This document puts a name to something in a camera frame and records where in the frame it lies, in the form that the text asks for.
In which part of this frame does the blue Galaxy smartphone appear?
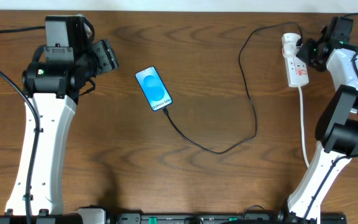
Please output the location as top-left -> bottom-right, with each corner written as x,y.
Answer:
135,66 -> 173,111

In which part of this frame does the black USB charging cable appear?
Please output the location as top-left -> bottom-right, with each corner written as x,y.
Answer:
162,21 -> 303,155

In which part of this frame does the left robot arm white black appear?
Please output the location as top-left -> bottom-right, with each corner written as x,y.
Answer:
0,14 -> 118,223

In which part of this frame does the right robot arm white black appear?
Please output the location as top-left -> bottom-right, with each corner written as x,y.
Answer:
278,14 -> 358,223

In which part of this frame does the white power strip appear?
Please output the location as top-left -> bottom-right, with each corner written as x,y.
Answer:
281,33 -> 310,88

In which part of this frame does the white power strip cord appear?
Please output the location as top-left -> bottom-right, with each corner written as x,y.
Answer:
297,86 -> 311,169

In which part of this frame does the black right camera cable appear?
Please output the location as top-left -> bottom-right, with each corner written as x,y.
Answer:
303,12 -> 358,223

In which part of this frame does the black camera cable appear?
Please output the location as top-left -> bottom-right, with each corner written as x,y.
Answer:
303,12 -> 358,223
0,25 -> 46,224

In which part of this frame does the black left camera cable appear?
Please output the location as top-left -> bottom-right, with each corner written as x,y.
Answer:
0,25 -> 46,224

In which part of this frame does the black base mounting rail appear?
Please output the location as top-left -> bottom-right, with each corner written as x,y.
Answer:
113,212 -> 347,224

